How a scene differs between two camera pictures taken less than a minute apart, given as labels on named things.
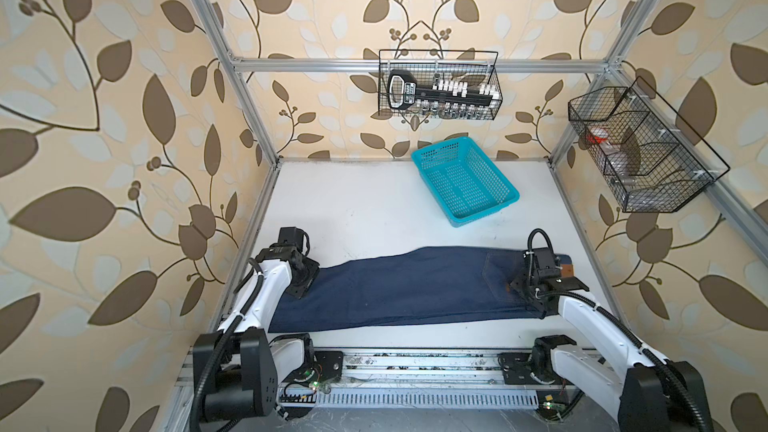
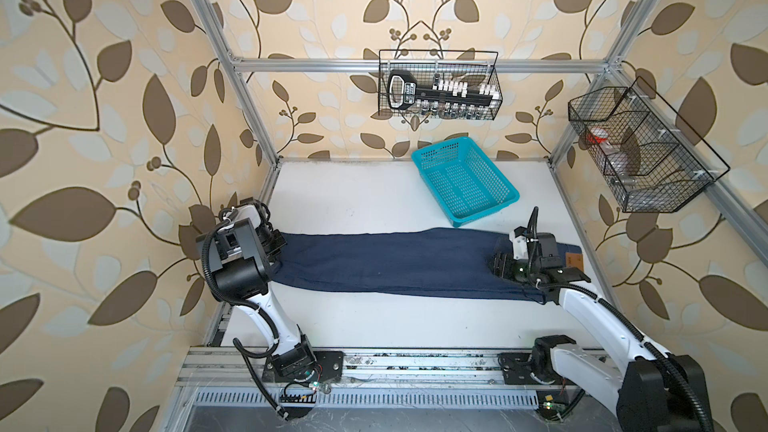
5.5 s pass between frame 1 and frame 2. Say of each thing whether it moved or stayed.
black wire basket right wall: stayed
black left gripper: moved
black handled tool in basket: stayed
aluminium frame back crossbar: stayed
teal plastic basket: stayed
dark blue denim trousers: moved
